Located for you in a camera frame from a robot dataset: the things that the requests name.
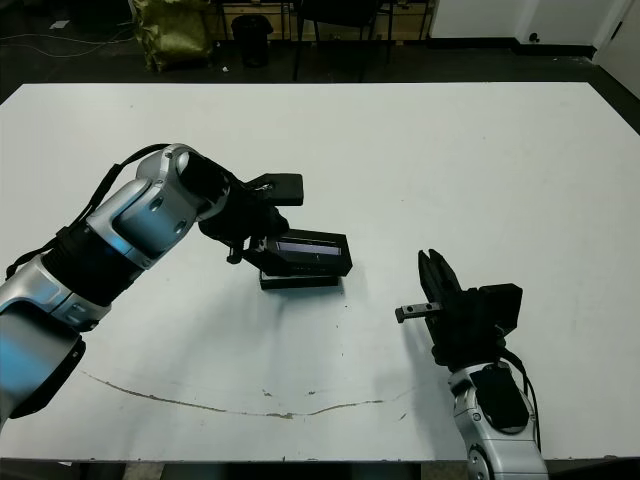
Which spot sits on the yellow-green bag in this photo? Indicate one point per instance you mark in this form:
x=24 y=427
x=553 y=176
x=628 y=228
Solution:
x=175 y=35

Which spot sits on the white paper sheet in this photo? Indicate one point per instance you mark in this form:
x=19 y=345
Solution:
x=60 y=24

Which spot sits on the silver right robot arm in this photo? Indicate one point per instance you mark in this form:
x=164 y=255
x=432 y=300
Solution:
x=500 y=440

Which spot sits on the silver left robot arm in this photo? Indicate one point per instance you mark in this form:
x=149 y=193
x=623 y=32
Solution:
x=140 y=210

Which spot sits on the black mesh office chair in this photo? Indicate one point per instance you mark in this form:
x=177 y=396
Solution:
x=340 y=10

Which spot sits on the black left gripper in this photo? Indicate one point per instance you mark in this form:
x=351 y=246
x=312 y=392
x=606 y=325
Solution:
x=240 y=225

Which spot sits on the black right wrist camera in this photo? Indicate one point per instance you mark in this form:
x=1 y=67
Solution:
x=502 y=305

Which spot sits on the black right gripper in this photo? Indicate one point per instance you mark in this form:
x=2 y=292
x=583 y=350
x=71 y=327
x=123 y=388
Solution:
x=460 y=335

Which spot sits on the black box with white tray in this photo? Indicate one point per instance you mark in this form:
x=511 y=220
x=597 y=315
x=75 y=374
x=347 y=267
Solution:
x=300 y=282

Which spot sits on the black box lid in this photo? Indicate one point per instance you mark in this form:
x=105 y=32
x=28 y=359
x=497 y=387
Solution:
x=315 y=260

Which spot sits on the black trash bin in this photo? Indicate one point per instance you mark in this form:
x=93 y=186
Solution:
x=252 y=42

